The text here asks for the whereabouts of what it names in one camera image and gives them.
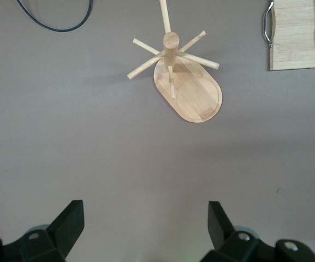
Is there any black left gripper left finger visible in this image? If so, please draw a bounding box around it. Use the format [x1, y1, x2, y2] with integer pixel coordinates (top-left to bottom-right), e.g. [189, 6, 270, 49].
[0, 200, 85, 262]

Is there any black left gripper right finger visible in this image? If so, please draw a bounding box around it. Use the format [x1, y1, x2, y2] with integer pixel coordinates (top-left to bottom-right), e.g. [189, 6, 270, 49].
[200, 201, 315, 262]

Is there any wooden cup rack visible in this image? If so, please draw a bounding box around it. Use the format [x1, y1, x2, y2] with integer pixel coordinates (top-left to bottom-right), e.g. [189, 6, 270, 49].
[126, 0, 223, 123]

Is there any brown table cover mat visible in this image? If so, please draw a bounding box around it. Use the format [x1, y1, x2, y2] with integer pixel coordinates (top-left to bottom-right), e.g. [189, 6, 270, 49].
[0, 0, 315, 262]

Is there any black looped table cable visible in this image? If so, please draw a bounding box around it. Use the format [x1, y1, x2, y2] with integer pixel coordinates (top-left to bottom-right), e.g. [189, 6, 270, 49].
[16, 0, 94, 32]

